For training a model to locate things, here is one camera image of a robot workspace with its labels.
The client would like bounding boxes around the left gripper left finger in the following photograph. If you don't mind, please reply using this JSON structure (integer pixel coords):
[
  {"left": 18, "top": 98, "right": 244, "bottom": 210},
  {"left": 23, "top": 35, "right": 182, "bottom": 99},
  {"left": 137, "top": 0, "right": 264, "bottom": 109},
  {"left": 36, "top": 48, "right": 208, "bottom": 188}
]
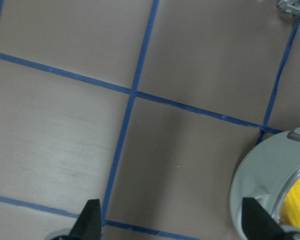
[{"left": 68, "top": 199, "right": 102, "bottom": 240}]

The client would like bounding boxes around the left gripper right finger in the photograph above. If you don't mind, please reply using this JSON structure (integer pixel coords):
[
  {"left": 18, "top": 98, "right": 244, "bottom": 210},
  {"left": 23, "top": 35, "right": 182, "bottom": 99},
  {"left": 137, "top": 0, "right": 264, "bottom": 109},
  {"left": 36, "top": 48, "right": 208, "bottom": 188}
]
[{"left": 241, "top": 197, "right": 293, "bottom": 240}]

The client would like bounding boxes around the yellow corn cob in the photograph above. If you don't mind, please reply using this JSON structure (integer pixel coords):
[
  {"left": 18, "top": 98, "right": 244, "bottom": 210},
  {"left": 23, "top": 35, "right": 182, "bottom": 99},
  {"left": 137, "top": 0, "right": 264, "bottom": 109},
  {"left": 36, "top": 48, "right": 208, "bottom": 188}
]
[{"left": 280, "top": 178, "right": 300, "bottom": 228}]

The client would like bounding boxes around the pale green steel pot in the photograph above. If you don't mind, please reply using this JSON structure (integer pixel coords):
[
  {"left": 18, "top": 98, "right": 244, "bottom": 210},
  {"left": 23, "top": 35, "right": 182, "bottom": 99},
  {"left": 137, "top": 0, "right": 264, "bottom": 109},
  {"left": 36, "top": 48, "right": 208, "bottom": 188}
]
[{"left": 229, "top": 127, "right": 300, "bottom": 240}]

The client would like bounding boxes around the brown paper table cover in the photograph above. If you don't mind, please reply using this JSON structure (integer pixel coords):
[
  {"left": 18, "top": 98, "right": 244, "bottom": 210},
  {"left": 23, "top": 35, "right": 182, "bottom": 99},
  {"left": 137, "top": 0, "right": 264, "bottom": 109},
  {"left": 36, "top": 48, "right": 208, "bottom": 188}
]
[{"left": 0, "top": 0, "right": 300, "bottom": 240}]

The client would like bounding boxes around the aluminium frame post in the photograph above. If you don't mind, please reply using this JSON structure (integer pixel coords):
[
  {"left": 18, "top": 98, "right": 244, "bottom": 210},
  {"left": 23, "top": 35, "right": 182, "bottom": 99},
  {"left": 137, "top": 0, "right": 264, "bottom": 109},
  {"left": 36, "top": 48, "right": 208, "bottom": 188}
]
[{"left": 276, "top": 0, "right": 300, "bottom": 18}]

